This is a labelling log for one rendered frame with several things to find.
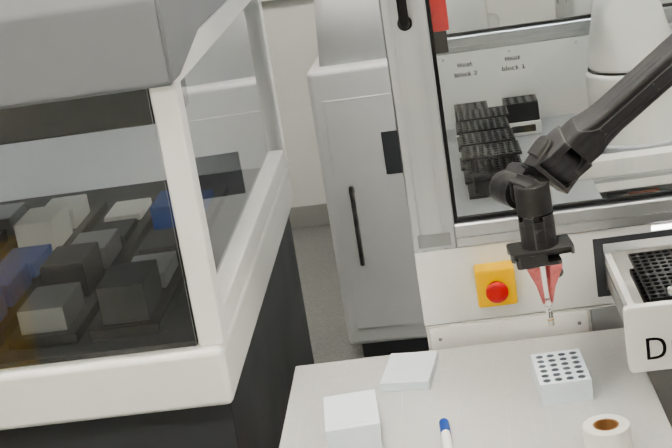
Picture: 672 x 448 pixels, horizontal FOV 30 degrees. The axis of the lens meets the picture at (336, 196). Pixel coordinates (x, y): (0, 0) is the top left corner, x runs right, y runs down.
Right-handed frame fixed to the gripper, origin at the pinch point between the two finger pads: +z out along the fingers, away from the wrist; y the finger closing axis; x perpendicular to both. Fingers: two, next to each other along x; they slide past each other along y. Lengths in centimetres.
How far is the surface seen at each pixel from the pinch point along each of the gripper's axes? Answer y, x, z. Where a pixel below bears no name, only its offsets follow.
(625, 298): -13.2, -3.0, 3.7
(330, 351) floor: 52, -211, 88
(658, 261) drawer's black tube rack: -22.1, -16.1, 3.1
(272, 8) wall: 59, -357, -15
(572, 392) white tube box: -1.4, 4.9, 15.1
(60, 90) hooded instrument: 71, -3, -47
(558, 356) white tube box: -1.2, -5.3, 13.0
